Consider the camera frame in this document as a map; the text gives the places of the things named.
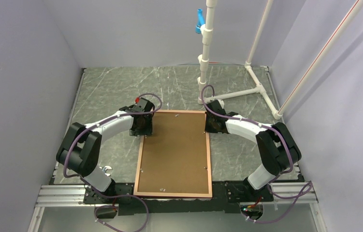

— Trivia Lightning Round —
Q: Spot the blue pipe fitting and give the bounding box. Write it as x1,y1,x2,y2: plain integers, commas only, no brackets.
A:
195,9,205,34

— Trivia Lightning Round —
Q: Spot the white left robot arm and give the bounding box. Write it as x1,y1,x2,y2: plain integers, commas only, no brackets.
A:
56,96,157,203

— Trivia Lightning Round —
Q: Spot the white PVC pipe stand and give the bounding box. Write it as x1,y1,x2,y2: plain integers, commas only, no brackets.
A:
196,0,363,121

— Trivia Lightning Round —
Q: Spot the brown cardboard backing board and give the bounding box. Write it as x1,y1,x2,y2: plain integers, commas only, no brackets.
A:
136,113,210,195

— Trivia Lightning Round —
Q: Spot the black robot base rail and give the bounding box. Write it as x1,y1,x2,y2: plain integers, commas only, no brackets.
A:
50,173,305,220

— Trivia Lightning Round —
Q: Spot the silver open-end wrench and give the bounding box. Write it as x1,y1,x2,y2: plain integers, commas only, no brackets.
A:
100,166,112,177

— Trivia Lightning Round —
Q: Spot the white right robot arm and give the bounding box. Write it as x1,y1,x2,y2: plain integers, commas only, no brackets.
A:
204,100,302,201

